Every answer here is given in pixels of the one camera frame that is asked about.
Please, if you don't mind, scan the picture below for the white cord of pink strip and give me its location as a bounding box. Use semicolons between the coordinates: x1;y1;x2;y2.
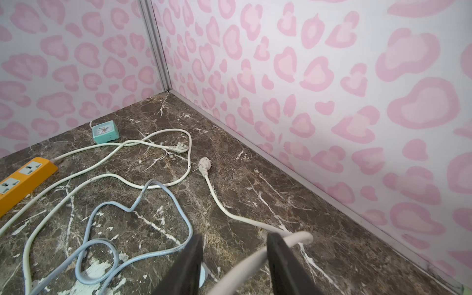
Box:
198;157;314;295

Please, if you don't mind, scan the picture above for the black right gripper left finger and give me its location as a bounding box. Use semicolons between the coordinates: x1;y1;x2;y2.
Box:
152;234;204;295

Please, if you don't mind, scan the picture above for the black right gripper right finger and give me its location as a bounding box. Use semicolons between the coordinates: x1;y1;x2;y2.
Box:
267;234;323;295

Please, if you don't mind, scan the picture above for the yellow power strip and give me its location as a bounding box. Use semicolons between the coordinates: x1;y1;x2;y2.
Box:
1;157;58;216

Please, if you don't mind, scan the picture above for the small teal alarm clock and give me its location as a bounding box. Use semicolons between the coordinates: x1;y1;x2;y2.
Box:
92;120;120;144

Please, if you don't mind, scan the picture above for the aluminium corner frame post left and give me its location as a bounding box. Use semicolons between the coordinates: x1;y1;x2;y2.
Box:
138;0;173;92

